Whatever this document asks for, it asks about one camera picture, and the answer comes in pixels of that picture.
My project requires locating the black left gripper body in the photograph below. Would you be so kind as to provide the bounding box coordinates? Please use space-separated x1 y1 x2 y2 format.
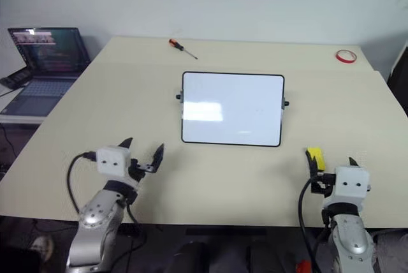
127 157 157 182

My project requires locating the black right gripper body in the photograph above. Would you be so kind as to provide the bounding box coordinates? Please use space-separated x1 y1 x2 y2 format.
310 170 337 198

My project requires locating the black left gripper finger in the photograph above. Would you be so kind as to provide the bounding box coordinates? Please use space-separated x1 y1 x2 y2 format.
117 137 134 151
150 143 166 173

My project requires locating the yellow block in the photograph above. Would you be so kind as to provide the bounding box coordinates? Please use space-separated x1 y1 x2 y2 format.
306 147 326 172

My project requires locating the black-framed small whiteboard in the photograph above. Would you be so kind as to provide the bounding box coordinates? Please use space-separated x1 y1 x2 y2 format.
175 71 291 148

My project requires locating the red tape roll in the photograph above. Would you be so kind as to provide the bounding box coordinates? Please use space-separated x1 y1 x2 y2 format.
335 48 358 64

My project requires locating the open grey laptop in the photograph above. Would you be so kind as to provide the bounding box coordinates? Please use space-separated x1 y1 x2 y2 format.
4 27 92 117

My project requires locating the grey shoe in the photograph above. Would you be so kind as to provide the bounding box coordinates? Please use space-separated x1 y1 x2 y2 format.
30 234 54 256

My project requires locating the black flat device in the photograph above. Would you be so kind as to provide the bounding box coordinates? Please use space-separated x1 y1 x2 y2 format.
0 69 32 89

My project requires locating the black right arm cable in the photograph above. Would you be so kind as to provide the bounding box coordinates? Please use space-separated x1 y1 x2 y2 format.
297 172 333 273

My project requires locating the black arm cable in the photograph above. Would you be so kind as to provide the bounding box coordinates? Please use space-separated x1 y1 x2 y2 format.
297 172 333 273
66 151 148 267

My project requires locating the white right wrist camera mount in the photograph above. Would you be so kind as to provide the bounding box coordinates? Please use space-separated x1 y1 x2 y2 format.
323 166 372 212

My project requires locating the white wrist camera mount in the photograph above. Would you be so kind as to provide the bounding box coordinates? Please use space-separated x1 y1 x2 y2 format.
323 166 372 212
95 145 141 188

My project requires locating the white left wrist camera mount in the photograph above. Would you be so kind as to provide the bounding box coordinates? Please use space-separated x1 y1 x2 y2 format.
95 145 141 188

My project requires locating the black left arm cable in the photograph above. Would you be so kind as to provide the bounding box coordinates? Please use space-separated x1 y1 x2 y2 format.
66 151 148 267

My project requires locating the orange black handled screwdriver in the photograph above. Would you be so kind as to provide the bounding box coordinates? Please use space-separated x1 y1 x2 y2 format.
168 38 199 61

